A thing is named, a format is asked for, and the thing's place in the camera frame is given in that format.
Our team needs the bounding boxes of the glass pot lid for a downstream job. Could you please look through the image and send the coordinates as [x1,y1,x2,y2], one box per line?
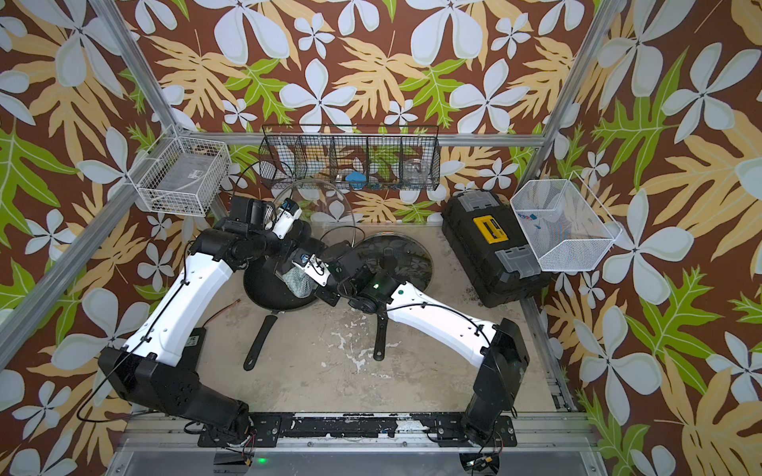
[274,178,360,276]
[355,232,434,291]

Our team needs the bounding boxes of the grey-green cloth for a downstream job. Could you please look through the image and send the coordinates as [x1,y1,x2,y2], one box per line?
[281,266,319,299]

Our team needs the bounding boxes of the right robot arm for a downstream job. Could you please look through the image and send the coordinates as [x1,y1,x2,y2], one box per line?
[294,246,530,445]

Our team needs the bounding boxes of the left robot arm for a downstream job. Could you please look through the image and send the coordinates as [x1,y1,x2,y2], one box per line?
[98,198,311,447]

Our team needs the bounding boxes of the left black frying pan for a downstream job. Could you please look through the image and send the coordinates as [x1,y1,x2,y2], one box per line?
[243,238,327,371]

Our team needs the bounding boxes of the black frying pan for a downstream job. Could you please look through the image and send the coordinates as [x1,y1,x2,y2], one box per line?
[243,238,327,371]
[350,249,410,361]

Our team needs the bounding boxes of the right black frying pan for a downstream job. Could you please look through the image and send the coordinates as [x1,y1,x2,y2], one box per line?
[350,249,410,361]

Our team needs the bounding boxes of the blue object in basket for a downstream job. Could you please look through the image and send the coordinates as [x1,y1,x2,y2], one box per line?
[344,172,368,190]

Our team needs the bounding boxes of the black toolbox yellow latch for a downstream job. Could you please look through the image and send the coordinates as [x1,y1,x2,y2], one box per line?
[442,190,552,309]

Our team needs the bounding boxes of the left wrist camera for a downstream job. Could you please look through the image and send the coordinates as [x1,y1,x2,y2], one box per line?
[272,198,302,239]

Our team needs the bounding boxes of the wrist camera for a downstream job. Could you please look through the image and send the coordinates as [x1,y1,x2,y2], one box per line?
[272,198,302,239]
[292,252,331,287]

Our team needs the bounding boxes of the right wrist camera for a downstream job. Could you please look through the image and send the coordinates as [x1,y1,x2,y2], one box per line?
[292,252,331,287]

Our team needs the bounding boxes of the black wire basket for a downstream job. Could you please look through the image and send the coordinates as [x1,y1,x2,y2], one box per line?
[255,124,442,190]

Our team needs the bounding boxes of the white wire basket left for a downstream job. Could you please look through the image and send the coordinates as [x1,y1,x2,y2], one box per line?
[130,129,231,217]

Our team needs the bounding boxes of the white wire basket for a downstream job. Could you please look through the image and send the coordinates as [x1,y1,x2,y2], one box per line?
[510,178,622,274]
[130,129,231,217]

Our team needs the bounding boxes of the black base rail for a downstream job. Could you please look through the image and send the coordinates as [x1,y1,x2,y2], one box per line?
[198,412,517,449]

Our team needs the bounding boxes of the white wire basket right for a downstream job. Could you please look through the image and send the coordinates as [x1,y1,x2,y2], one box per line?
[510,178,622,274]

